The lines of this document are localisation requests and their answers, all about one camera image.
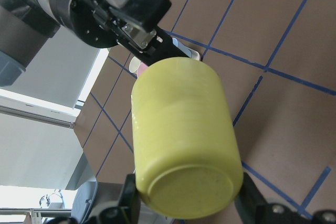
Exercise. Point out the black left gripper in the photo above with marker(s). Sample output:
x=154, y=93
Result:
x=101, y=25

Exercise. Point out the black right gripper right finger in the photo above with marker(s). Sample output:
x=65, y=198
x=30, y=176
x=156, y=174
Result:
x=250, y=202

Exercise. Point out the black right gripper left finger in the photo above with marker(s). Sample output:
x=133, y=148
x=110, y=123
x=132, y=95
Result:
x=129, y=202

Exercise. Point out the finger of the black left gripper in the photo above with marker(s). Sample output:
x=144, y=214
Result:
x=160, y=47

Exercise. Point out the yellow-green plastic cup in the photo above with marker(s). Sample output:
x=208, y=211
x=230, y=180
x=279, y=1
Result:
x=187, y=162

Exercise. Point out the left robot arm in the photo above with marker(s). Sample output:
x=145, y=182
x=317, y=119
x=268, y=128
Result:
x=27, y=24

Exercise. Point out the blue plastic cup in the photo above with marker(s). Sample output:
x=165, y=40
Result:
x=181, y=47

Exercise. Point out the pink plastic cup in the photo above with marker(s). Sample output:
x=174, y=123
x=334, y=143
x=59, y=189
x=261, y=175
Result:
x=141, y=69

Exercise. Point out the white plastic cup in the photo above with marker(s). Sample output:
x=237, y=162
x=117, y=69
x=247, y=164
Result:
x=134, y=64

